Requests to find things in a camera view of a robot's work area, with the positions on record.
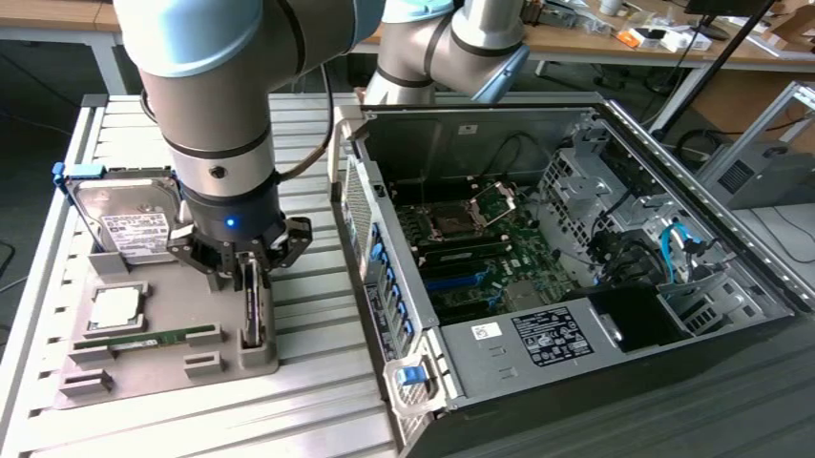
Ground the blue expansion slot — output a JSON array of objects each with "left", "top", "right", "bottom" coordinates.
[{"left": 423, "top": 272, "right": 490, "bottom": 291}]

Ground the orange small box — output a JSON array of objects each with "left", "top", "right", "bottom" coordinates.
[{"left": 614, "top": 26, "right": 670, "bottom": 52}]

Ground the white small box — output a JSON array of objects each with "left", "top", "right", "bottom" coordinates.
[{"left": 661, "top": 31, "right": 714, "bottom": 53}]

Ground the open grey PC case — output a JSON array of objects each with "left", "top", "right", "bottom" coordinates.
[{"left": 327, "top": 97, "right": 815, "bottom": 458}]

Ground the light blue wire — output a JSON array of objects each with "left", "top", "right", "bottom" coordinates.
[{"left": 659, "top": 221, "right": 709, "bottom": 287}]

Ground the grey metal cabinet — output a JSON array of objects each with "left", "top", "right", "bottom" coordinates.
[{"left": 697, "top": 140, "right": 815, "bottom": 211}]

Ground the green graphics card black cooler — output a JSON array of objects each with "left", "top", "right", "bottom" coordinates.
[{"left": 239, "top": 252, "right": 273, "bottom": 352}]

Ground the metal disk bay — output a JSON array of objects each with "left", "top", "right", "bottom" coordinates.
[{"left": 655, "top": 274, "right": 775, "bottom": 338}]

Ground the silver CPU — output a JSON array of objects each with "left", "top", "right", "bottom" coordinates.
[{"left": 89, "top": 288, "right": 143, "bottom": 330}]

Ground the green RAM stick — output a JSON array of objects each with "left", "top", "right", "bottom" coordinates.
[{"left": 72, "top": 326, "right": 215, "bottom": 352}]

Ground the aluminium profile frame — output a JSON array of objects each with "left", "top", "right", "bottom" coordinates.
[{"left": 738, "top": 80, "right": 815, "bottom": 154}]

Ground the black camera cable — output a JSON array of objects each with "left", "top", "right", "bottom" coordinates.
[{"left": 270, "top": 56, "right": 338, "bottom": 185}]

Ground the metal socket cover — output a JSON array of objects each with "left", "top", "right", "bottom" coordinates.
[{"left": 470, "top": 183, "right": 521, "bottom": 225}]

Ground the black monitor stand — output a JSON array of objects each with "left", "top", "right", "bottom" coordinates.
[{"left": 685, "top": 0, "right": 731, "bottom": 40}]

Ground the grey parts rack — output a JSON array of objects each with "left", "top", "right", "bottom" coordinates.
[{"left": 50, "top": 228, "right": 282, "bottom": 411}]

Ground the black RAM stick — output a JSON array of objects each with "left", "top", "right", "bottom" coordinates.
[{"left": 417, "top": 240, "right": 515, "bottom": 266}]

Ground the grey power supply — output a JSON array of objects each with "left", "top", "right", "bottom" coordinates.
[{"left": 438, "top": 298, "right": 623, "bottom": 400}]

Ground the silver chipset heatsink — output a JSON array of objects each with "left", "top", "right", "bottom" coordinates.
[{"left": 506, "top": 280, "right": 549, "bottom": 307}]

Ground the hard disk in blue caddy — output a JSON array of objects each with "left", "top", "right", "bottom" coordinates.
[{"left": 51, "top": 161, "right": 193, "bottom": 266}]

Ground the CPU socket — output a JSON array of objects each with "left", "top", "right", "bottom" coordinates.
[{"left": 430, "top": 202, "right": 486, "bottom": 239}]

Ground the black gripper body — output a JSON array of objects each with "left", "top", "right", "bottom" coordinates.
[{"left": 182, "top": 183, "right": 293, "bottom": 269}]

